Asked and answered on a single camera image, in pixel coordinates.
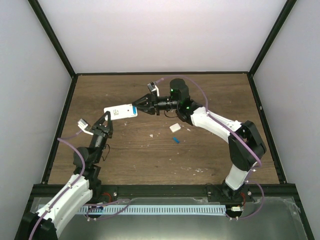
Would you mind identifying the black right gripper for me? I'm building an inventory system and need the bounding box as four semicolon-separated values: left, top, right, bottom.
134;91;180;116

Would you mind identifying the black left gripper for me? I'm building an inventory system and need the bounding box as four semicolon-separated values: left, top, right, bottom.
90;112;114;164

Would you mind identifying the white air conditioner remote control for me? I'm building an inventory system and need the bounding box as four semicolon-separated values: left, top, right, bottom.
103;103;138;121

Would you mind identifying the white remote battery cover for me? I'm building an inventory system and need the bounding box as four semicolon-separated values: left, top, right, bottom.
169;123;181;133

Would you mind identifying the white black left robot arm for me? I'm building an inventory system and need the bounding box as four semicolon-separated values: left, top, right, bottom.
16;111;113;240

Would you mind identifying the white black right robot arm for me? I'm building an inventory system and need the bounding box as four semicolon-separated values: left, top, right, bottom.
132;78;267;202

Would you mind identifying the metal front plate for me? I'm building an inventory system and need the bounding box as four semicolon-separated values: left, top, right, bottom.
57;197;307;240

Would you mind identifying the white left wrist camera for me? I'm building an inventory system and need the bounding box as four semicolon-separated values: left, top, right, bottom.
77;118;94;136

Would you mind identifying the light blue slotted cable duct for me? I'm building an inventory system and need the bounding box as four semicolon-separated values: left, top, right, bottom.
78;204;226;218

